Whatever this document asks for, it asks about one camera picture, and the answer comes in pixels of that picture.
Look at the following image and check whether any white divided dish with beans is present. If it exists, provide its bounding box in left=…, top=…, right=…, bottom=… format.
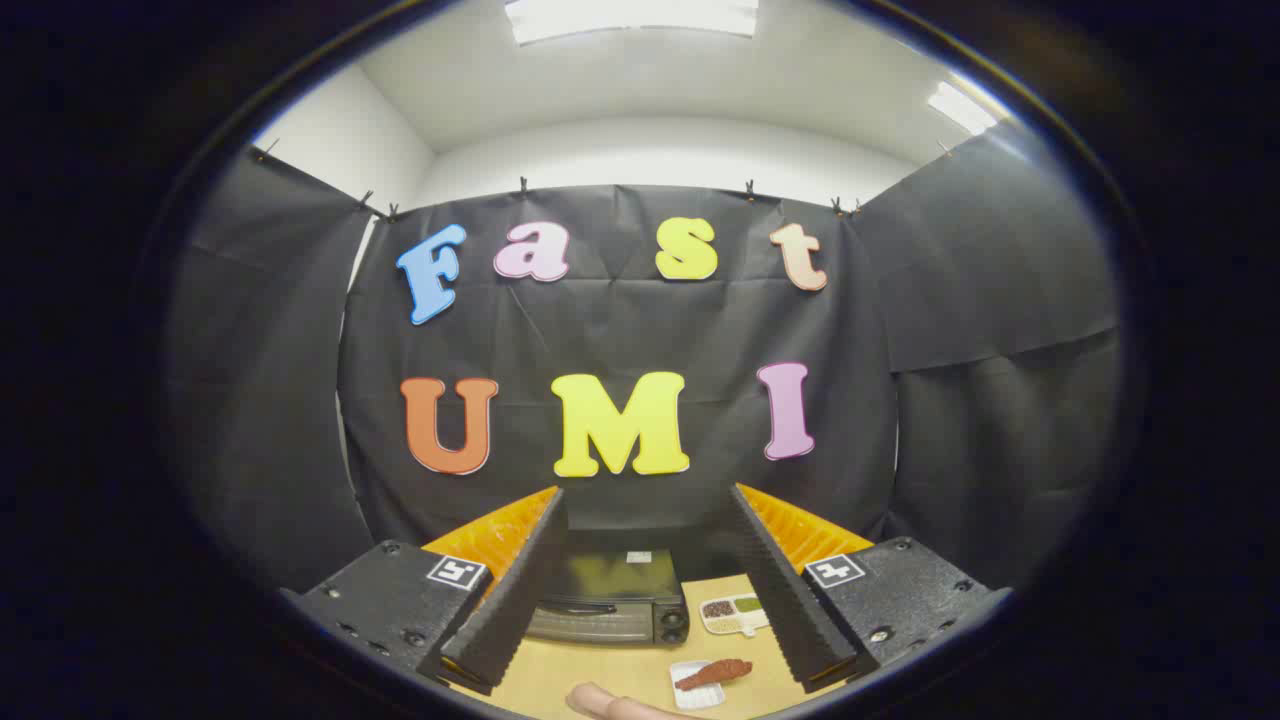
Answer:
left=698, top=594, right=771, bottom=638

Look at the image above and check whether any brown meat slice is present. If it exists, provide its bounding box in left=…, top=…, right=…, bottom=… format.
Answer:
left=674, top=658, right=754, bottom=693

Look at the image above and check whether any black backdrop cloth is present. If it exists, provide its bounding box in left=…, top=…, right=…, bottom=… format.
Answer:
left=165, top=120, right=1121, bottom=601

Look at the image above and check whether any row of black cloth clips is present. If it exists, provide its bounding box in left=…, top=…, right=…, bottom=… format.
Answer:
left=250, top=138, right=956, bottom=223

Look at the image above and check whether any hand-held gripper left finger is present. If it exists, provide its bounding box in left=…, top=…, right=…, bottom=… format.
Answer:
left=280, top=487, right=569, bottom=698

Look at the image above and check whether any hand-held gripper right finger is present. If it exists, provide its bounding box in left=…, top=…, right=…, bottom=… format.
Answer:
left=733, top=483, right=1013, bottom=694

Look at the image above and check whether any small white rectangular tray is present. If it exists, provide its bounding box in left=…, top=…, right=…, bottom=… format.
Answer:
left=669, top=660, right=728, bottom=711

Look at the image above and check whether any black toaster oven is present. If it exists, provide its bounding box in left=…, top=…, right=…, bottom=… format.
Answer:
left=527, top=530, right=691, bottom=646

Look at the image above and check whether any large ceiling light panel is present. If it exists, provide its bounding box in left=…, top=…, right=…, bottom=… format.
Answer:
left=505, top=0, right=761, bottom=46

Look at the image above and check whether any small ceiling light panel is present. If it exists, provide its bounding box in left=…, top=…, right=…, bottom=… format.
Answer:
left=926, top=80, right=1001, bottom=136

